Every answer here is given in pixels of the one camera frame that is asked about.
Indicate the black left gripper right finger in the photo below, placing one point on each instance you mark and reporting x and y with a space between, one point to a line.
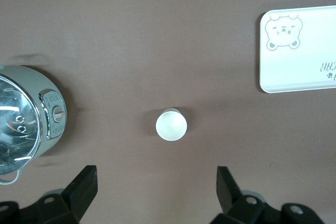
228 195

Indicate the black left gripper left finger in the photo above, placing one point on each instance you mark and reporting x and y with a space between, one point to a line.
78 192

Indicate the cream bear print tray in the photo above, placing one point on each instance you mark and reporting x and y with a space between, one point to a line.
294 66

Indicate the grey-green electric cooking pot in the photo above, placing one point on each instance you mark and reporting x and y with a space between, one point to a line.
34 79

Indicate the white plastic cup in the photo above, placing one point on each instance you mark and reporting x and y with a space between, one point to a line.
171 125

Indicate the glass pot lid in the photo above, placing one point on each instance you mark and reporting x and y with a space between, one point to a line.
15 119

